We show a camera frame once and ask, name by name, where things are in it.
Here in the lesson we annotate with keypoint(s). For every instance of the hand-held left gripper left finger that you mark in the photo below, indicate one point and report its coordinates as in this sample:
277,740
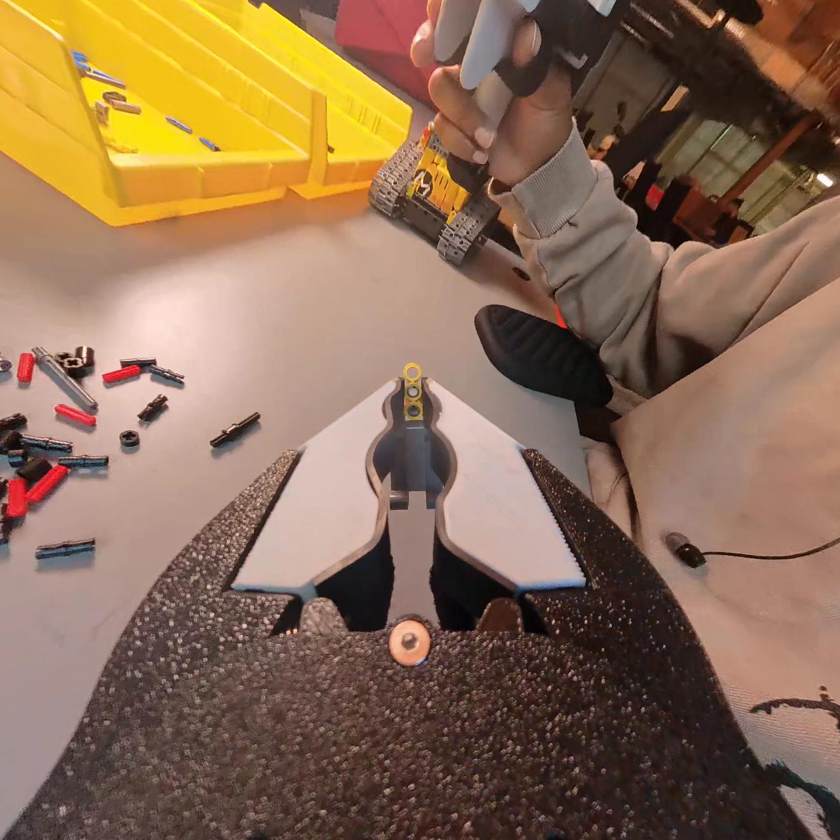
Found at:
315,525

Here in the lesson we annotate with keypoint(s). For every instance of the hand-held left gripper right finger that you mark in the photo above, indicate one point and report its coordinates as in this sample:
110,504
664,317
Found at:
512,525

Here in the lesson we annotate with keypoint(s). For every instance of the yellow building block assembly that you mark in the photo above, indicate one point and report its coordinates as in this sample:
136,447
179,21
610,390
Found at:
414,394

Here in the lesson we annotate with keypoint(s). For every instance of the yellow plastic bin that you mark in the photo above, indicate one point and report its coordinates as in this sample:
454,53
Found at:
368,138
158,158

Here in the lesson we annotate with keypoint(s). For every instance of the blue grey pieces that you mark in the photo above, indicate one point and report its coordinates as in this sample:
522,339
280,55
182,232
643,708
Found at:
118,99

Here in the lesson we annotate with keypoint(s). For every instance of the person's right forearm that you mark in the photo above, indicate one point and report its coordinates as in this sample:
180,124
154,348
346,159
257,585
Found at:
630,276

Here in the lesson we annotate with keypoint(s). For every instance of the grey desk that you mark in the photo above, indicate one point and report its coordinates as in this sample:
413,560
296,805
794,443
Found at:
302,302

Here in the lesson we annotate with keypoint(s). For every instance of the yellow toy robot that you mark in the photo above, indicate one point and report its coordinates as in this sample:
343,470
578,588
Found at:
433,197

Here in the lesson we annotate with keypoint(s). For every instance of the person's torso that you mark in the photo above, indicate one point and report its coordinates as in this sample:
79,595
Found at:
748,525

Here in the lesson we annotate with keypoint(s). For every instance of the pile of black red pieces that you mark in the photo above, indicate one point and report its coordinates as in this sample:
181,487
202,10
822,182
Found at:
66,446

